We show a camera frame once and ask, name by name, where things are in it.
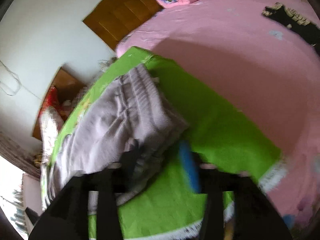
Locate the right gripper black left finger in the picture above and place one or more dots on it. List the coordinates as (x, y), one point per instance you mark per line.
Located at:
(67, 215)

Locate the lilac knit pants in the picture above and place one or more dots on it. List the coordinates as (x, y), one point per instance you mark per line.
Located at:
(130, 110)

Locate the brown yellow blanket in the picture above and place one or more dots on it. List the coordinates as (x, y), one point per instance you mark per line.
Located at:
(41, 159)

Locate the window with bars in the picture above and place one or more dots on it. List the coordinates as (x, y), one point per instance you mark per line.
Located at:
(12, 197)

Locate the patterned window curtain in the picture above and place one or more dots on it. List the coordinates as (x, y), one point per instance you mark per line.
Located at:
(19, 157)

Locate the green cartoon bed sheet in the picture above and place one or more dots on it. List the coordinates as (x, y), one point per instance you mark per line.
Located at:
(221, 134)

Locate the pink floral quilt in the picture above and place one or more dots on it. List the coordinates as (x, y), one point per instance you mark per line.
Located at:
(50, 125)

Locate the red embroidered pillow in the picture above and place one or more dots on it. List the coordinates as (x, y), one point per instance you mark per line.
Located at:
(51, 100)

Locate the left wooden headboard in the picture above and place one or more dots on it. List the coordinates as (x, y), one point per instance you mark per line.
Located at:
(67, 87)

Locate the wooden headboard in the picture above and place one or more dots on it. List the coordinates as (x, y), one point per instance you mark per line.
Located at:
(112, 20)
(67, 87)

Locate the pink bed sheet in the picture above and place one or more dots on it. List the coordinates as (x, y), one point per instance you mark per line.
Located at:
(265, 70)

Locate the black patterned garment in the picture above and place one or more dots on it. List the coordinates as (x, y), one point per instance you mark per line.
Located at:
(294, 21)

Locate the right wooden headboard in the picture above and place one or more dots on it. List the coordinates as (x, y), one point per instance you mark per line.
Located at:
(112, 20)

